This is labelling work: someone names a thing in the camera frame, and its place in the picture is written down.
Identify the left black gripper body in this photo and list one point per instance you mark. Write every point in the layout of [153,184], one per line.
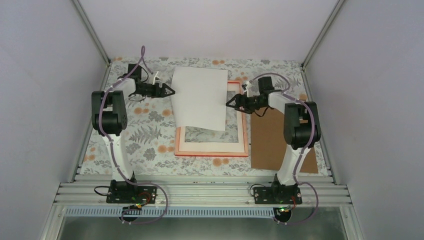
[149,93]

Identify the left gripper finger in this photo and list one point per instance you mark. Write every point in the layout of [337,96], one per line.
[165,88]
[166,93]

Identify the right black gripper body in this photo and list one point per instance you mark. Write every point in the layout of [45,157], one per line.
[250,105]

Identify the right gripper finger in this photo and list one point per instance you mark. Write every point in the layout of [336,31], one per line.
[237,106]
[237,99]

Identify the landscape photo print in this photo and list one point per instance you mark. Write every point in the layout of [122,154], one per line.
[200,97]

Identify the white mat board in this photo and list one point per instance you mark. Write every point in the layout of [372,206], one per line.
[212,145]

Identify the brown backing board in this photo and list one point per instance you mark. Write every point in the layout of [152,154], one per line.
[267,142]

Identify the red picture frame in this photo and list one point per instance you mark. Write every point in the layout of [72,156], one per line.
[245,132]

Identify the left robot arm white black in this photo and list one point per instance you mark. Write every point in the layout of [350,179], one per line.
[109,118]

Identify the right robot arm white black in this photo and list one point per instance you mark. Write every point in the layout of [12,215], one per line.
[301,130]

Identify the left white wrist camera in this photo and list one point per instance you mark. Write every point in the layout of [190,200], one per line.
[154,78]

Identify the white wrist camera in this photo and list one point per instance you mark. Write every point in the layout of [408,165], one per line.
[154,78]
[246,86]

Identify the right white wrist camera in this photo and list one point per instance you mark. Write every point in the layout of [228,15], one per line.
[246,86]

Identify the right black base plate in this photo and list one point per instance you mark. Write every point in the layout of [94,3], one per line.
[282,195]

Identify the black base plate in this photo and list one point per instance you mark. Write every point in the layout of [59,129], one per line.
[282,195]
[132,195]

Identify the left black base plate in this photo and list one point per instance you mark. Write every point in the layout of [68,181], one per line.
[132,195]

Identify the aluminium rail base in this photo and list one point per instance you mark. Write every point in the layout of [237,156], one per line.
[198,191]

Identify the grey slotted cable duct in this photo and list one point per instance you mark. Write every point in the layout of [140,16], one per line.
[172,212]

